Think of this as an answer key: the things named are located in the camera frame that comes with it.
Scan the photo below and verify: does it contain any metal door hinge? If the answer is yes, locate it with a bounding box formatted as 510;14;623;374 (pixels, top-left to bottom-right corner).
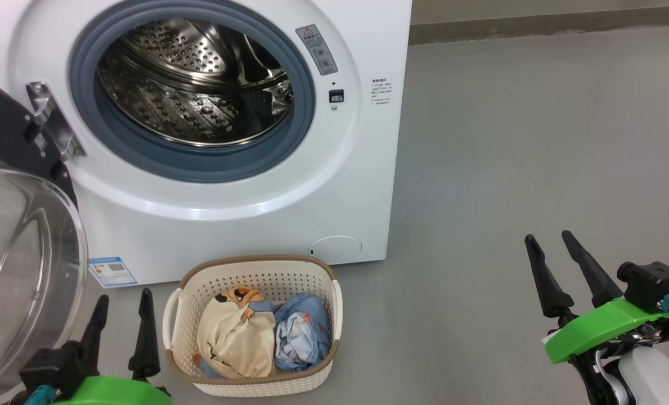
26;82;86;163

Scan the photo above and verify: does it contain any light blue printed garment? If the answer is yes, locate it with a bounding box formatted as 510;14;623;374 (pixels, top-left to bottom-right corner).
274;292;331;372

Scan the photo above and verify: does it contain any grey rubber door gasket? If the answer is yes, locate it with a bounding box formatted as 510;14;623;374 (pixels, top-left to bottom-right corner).
69;0;316;183

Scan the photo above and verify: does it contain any blue energy label sticker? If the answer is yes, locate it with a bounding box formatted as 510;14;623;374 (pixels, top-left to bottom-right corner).
88;257;138;289

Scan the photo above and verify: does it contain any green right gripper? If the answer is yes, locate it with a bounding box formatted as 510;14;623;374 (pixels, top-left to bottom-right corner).
524;230;669;405

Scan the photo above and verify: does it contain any cream perforated laundry basket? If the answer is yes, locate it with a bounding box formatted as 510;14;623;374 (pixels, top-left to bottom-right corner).
162;255;343;398

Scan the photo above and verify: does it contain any white front-load washing machine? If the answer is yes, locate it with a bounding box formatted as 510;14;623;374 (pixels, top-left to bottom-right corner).
0;0;412;287

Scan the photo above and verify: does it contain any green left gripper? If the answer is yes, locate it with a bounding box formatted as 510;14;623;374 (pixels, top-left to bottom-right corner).
53;288;173;405

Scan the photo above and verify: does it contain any perforated steel drum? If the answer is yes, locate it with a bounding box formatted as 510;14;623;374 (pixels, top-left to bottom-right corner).
97;19;294;148

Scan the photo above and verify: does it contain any round white filter cover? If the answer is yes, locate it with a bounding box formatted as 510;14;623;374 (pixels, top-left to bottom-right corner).
308;236;363;265

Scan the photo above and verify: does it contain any teal left camera cable plug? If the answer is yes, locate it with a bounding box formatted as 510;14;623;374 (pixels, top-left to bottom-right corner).
24;385;59;405

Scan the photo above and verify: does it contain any cream cartoon print garment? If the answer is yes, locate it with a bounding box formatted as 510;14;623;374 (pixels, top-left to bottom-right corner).
196;286;277;379

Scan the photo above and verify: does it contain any grey warning sticker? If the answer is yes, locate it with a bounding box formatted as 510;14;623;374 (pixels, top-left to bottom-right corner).
295;24;339;76

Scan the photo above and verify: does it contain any black glass washing machine door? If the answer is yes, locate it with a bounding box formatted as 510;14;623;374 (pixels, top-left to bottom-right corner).
0;73;89;403

